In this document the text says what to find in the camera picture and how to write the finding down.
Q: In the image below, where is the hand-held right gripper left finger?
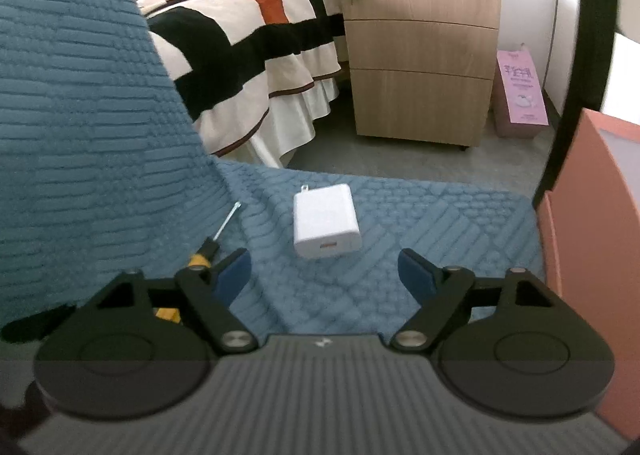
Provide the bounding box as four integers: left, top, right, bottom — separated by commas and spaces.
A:
95, 247, 258, 353

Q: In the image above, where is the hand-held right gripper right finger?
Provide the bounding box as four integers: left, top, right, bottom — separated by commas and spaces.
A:
390, 247, 556, 353

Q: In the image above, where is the yellow black screwdriver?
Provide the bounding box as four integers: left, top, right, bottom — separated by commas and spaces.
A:
155, 202, 243, 323

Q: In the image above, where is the white wall charger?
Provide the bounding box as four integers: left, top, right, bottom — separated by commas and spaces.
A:
292, 184, 362, 261

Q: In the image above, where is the pink cardboard box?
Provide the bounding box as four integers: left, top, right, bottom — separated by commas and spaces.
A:
537, 108, 640, 441

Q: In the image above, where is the blue textured blanket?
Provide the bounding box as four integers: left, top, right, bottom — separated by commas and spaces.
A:
0, 0, 546, 351

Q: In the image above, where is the pink paper bag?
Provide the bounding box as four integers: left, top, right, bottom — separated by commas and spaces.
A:
494, 42, 550, 138

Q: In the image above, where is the striped bed duvet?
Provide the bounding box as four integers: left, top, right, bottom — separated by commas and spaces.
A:
132, 0, 351, 168

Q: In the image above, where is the wooden nightstand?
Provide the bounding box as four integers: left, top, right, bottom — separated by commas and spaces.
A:
334, 0, 503, 151

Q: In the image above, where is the white chair black frame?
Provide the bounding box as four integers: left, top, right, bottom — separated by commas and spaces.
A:
532, 0, 640, 208

